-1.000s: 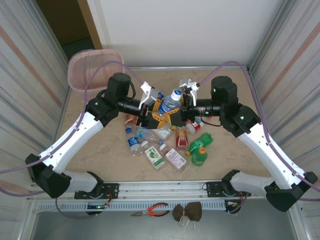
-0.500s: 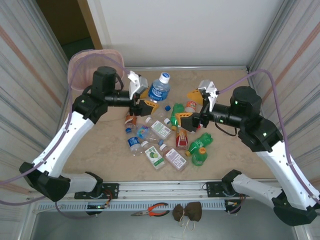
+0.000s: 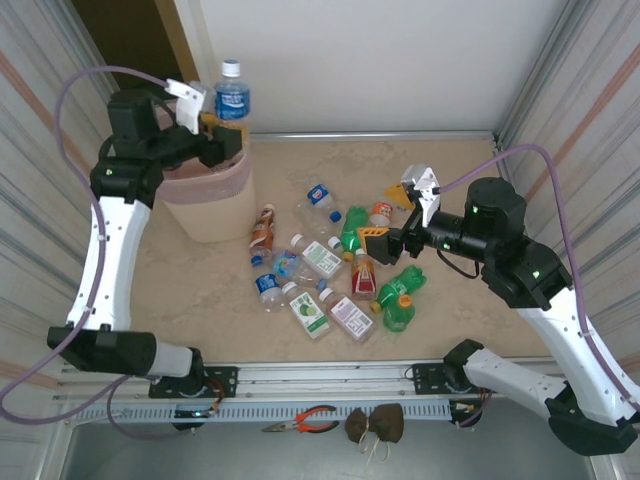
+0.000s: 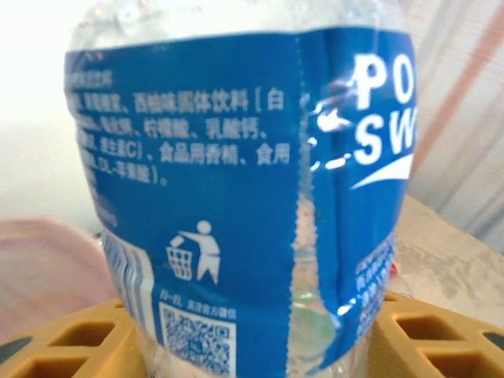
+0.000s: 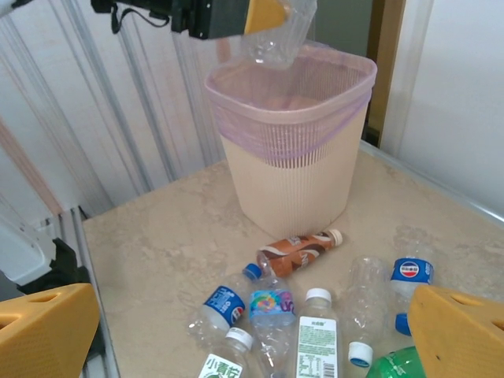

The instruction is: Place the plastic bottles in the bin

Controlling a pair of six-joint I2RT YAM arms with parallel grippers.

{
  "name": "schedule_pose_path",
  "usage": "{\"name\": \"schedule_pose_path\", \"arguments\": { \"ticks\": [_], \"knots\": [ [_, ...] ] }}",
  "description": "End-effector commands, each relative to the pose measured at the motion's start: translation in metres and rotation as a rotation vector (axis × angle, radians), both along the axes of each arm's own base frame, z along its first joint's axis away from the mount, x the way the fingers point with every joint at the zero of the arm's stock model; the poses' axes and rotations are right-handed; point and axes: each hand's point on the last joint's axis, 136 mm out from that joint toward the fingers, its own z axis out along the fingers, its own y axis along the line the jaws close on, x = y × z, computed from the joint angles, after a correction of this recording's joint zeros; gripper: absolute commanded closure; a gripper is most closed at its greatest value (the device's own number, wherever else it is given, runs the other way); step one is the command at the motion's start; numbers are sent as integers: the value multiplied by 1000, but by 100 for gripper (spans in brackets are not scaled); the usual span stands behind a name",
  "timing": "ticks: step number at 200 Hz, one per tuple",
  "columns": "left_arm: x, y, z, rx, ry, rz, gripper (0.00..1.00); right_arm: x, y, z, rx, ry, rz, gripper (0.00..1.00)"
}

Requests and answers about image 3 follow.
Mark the small orange label bottle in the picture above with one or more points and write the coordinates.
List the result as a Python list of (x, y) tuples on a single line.
[(380, 214)]

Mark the blue label bottle white cap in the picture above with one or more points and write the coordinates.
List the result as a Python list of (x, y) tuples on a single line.
[(232, 100)]

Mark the red label tea bottle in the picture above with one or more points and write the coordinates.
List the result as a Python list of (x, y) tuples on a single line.
[(363, 280)]

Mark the green bottle yellow cap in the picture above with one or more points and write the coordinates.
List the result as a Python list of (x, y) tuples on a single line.
[(398, 317), (397, 286), (352, 220)]

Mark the green white label bottle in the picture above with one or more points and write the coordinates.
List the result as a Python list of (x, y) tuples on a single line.
[(320, 257)]

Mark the clear unlabelled bottle white cap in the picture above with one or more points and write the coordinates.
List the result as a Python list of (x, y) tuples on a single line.
[(315, 225)]

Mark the pink label juice bottle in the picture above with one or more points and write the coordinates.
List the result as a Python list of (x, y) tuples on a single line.
[(350, 316)]

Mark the beige ribbed waste bin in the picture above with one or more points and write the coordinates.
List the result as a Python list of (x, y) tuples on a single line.
[(220, 220)]

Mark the clear Pepsi bottle blue cap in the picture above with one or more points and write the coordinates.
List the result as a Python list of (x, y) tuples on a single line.
[(319, 195)]

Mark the brown coffee drink bottle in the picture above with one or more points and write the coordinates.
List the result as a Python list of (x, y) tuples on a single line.
[(263, 231)]

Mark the clear bottle colourful blue label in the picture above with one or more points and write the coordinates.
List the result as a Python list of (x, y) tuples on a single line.
[(286, 262)]

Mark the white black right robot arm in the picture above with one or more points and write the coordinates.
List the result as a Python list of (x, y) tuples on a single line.
[(565, 340)]

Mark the pink waste bin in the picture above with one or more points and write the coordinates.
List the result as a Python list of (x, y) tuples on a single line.
[(200, 187)]

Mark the lime picture label bottle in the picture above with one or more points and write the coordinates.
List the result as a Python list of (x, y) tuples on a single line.
[(306, 311)]

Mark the black right controller box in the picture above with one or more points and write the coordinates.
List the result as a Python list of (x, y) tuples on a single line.
[(467, 412)]

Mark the black controller box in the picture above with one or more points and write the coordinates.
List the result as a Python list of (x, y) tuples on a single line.
[(467, 412), (192, 417)]

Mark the black left controller box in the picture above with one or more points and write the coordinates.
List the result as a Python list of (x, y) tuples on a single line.
[(192, 417)]

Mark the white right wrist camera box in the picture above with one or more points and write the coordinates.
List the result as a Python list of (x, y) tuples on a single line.
[(422, 185)]

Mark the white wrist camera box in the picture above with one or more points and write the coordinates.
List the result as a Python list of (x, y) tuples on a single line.
[(187, 102), (422, 185)]

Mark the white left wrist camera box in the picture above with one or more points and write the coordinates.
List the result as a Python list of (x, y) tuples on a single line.
[(187, 102)]

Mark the aluminium table edge rail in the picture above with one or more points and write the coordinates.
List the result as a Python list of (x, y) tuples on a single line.
[(375, 136)]

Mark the wooden door frame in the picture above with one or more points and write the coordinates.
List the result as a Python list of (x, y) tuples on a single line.
[(175, 35)]

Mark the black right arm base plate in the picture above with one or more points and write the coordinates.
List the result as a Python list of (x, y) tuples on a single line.
[(425, 375)]

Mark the aluminium mounting rail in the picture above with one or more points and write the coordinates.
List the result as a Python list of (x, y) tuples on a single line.
[(325, 380)]

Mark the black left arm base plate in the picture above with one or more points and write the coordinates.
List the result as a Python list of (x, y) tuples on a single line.
[(222, 380)]

